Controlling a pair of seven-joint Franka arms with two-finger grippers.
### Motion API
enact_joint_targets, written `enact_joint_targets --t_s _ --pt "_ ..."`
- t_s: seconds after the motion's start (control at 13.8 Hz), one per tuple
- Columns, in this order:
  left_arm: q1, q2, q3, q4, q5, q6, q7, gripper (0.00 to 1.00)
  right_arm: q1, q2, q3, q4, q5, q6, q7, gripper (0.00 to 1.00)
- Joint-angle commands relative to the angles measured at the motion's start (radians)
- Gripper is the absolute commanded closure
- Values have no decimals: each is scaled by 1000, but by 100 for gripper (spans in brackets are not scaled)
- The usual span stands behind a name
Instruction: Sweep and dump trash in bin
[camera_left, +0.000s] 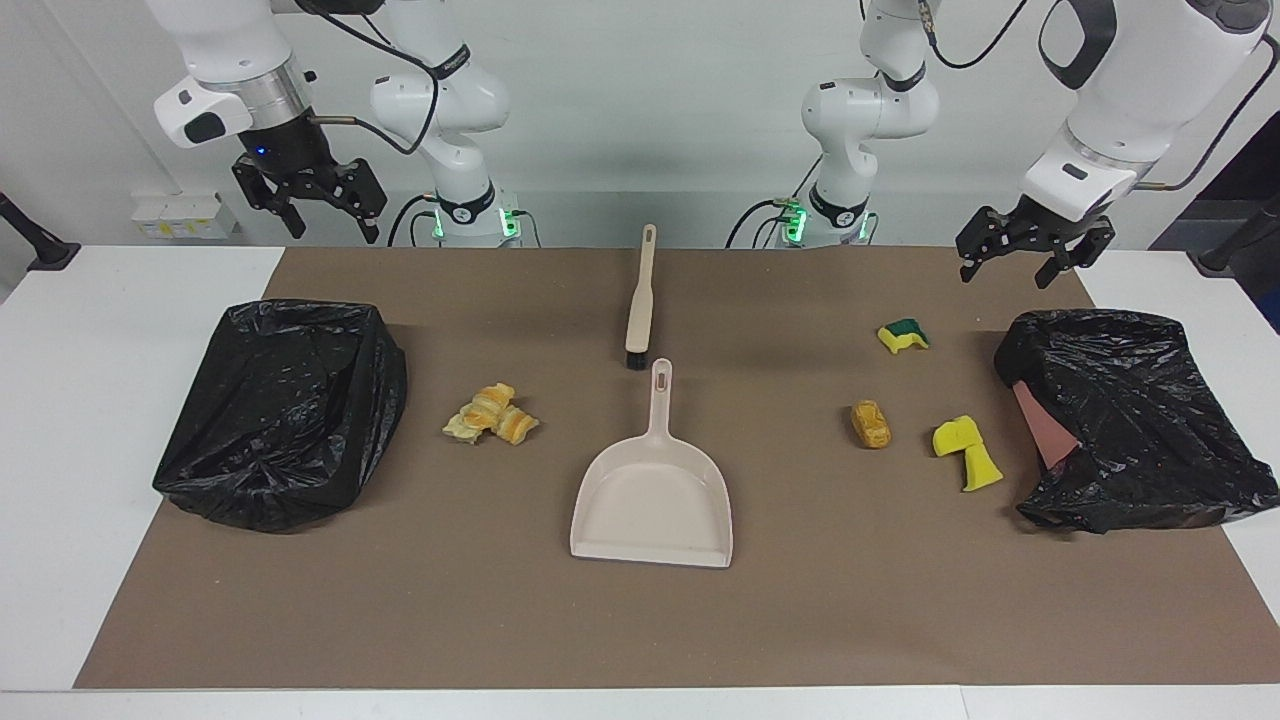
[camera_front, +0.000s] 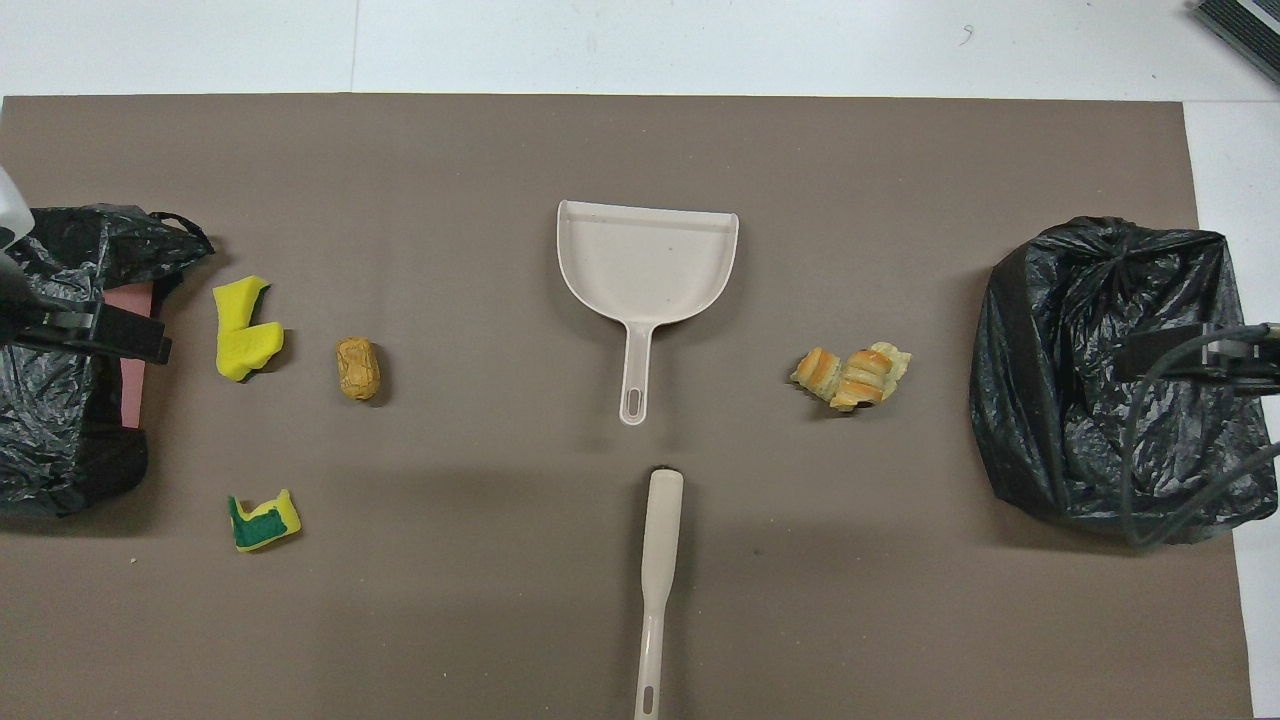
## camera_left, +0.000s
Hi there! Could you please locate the yellow sponge with green scourer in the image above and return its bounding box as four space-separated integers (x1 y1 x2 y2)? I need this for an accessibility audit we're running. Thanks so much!
877 318 931 357

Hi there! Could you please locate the black trash bag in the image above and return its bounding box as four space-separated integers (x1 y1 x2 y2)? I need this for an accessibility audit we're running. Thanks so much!
152 298 409 533
993 308 1280 536

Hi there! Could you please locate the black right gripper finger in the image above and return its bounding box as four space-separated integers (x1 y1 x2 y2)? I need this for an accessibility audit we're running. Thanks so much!
335 158 388 245
232 158 306 239

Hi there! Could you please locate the beige plastic dustpan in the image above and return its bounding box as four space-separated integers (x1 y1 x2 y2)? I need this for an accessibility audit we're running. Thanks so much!
569 357 734 570

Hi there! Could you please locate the dark furniture panel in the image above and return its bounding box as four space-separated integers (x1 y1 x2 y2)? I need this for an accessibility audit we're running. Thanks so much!
1150 110 1280 331

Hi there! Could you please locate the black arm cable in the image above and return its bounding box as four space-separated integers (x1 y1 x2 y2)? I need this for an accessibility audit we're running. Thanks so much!
295 0 446 158
920 0 1280 193

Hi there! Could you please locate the brown bread roll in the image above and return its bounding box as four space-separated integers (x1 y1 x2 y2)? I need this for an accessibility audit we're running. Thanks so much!
850 400 893 450

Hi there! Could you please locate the brown table mat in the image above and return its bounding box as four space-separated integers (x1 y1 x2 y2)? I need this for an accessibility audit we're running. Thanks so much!
73 245 1280 691

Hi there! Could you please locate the black base power cable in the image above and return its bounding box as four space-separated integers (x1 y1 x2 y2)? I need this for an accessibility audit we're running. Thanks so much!
725 198 801 249
387 193 441 248

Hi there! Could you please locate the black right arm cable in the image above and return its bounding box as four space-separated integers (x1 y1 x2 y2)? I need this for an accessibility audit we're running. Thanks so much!
295 0 446 158

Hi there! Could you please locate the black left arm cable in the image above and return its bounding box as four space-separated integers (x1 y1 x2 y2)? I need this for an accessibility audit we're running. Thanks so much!
920 0 1280 193

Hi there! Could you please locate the black stand pole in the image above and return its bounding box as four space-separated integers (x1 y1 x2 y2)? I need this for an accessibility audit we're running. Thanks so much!
0 190 81 273
1187 195 1280 276

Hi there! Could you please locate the white electrical outlet box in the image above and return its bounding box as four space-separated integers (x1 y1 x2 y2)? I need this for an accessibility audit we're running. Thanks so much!
130 192 241 241

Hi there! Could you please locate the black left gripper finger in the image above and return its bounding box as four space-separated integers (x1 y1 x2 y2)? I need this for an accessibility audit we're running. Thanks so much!
957 208 1006 283
1035 222 1116 290

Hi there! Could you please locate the pink plastic bin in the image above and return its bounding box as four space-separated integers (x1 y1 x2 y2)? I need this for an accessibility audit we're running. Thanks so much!
1012 380 1083 471

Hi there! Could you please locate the beige hand brush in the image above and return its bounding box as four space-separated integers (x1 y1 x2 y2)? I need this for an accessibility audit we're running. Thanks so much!
625 224 659 371

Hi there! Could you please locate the golden croissant piece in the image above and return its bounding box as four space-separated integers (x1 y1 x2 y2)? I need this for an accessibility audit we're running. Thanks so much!
470 383 516 426
495 405 541 447

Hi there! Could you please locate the yellow sponge piece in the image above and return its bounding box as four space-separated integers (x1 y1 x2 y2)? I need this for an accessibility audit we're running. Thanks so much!
933 415 981 459
962 443 1004 493

